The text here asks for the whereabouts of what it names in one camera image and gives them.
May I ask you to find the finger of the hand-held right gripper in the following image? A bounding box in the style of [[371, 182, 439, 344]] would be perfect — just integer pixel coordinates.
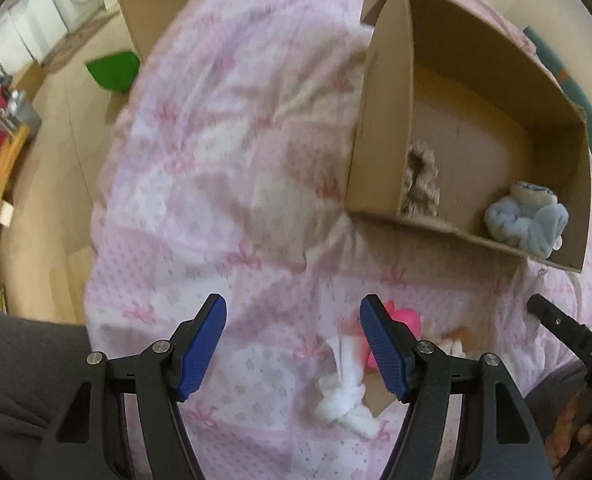
[[527, 294, 592, 361]]

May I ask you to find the pink plush toy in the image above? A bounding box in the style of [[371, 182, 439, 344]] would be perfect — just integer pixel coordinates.
[[360, 300, 423, 372]]

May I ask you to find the light blue plush toy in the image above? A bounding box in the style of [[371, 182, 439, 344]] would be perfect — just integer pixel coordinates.
[[484, 182, 570, 260]]

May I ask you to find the beige knitted toy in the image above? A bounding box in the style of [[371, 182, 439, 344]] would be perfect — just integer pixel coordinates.
[[400, 142, 442, 219]]

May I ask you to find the person's dark trouser leg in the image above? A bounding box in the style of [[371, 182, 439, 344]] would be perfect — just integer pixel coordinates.
[[0, 308, 107, 480]]

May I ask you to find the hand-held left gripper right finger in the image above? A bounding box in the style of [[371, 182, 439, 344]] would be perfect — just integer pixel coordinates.
[[359, 294, 553, 480]]

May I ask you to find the person's right hand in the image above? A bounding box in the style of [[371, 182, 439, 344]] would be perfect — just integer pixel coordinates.
[[546, 392, 592, 473]]

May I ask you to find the pink patterned blanket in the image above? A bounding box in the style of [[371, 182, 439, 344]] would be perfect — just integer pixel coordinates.
[[82, 0, 592, 480]]

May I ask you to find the white cabinet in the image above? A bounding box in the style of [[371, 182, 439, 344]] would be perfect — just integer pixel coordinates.
[[0, 0, 70, 70]]

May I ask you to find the white knotted cloth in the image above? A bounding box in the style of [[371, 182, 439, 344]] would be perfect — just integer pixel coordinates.
[[315, 335, 379, 437]]

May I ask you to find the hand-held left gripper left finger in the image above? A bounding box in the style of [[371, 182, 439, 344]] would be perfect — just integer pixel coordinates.
[[36, 294, 227, 480]]

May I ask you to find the brown floor mat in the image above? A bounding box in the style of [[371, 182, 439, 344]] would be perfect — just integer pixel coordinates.
[[42, 9, 122, 70]]

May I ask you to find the grey metal object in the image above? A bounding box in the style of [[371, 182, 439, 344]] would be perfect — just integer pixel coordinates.
[[4, 90, 42, 135]]

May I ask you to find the beige plush toy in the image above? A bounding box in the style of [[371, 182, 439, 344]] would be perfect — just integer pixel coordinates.
[[437, 327, 473, 359]]

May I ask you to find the tall cardboard box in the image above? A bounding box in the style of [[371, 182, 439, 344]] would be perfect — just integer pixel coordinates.
[[118, 0, 198, 62]]

